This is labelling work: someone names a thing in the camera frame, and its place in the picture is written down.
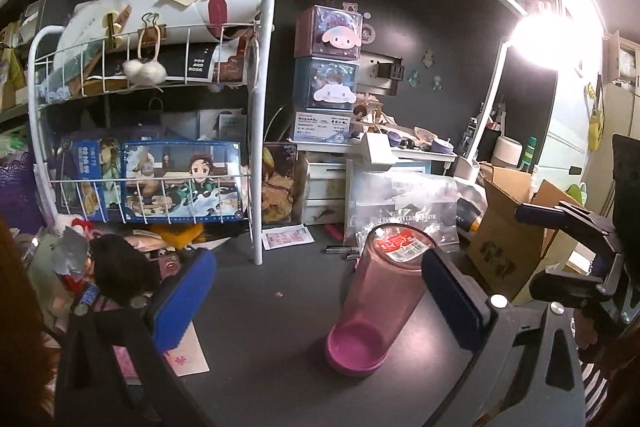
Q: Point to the white wire rack shelf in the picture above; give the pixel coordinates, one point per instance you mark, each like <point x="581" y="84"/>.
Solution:
<point x="140" y="70"/>

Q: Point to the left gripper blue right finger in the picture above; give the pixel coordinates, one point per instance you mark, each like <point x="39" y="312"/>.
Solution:
<point x="459" y="299"/>

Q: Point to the white label box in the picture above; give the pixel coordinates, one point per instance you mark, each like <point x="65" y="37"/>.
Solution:
<point x="320" y="128"/>

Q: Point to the pink My Melody box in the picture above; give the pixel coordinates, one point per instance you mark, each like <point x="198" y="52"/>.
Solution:
<point x="326" y="32"/>

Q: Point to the white pink printed paper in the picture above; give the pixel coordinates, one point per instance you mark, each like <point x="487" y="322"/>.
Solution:
<point x="292" y="235"/>

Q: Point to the brown anime art bag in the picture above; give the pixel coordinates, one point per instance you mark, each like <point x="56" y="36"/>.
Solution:
<point x="278" y="179"/>

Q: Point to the black stapler tool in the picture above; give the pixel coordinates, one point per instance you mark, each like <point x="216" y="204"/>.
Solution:
<point x="347" y="252"/>

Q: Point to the cardboard box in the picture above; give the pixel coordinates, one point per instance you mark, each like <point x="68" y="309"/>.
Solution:
<point x="508" y="253"/>

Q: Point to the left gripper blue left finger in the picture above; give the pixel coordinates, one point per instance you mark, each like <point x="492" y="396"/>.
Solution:
<point x="179" y="298"/>

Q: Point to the black fluffy plush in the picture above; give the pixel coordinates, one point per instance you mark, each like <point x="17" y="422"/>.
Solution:
<point x="120" y="271"/>

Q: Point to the pink transparent plastic cup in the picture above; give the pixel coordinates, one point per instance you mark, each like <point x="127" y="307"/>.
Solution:
<point x="386" y="288"/>

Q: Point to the white small drawer cabinet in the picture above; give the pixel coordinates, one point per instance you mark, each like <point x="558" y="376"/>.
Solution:
<point x="322" y="189"/>

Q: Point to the blue anime figure box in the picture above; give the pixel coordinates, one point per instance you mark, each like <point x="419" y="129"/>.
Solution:
<point x="181" y="181"/>

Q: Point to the clear plastic bag stack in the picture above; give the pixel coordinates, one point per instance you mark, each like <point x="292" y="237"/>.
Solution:
<point x="400" y="197"/>

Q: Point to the blue Cinnamoroll box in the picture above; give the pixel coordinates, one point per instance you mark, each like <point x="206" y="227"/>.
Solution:
<point x="324" y="84"/>

